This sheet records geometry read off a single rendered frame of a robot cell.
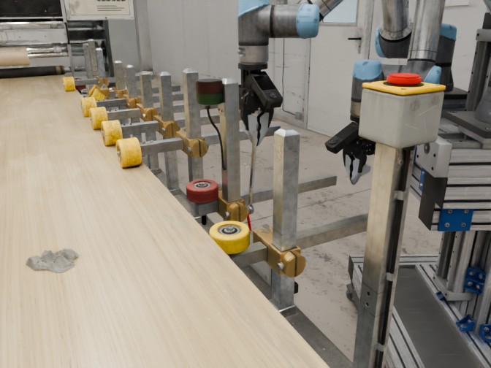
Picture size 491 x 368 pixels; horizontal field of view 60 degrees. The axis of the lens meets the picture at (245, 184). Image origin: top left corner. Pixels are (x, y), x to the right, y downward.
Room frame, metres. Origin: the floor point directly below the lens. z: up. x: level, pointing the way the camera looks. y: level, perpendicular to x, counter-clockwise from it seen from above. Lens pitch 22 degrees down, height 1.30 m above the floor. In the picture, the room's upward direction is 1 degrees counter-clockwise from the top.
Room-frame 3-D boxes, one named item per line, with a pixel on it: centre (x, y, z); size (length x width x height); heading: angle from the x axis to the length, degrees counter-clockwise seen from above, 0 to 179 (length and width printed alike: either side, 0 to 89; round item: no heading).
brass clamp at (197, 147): (1.23, 0.16, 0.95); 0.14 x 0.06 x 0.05; 27
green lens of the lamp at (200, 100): (0.96, 0.08, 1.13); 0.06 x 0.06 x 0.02
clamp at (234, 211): (1.00, 0.05, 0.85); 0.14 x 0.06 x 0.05; 27
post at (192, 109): (1.21, 0.15, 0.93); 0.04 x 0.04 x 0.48; 27
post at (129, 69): (1.88, 0.49, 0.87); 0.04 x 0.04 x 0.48; 27
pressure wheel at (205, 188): (0.99, 0.11, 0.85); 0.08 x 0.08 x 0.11
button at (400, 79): (0.53, -0.19, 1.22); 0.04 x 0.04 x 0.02
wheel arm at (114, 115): (1.72, 0.34, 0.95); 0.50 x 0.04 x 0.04; 117
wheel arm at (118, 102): (1.94, 0.45, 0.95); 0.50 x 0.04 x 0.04; 117
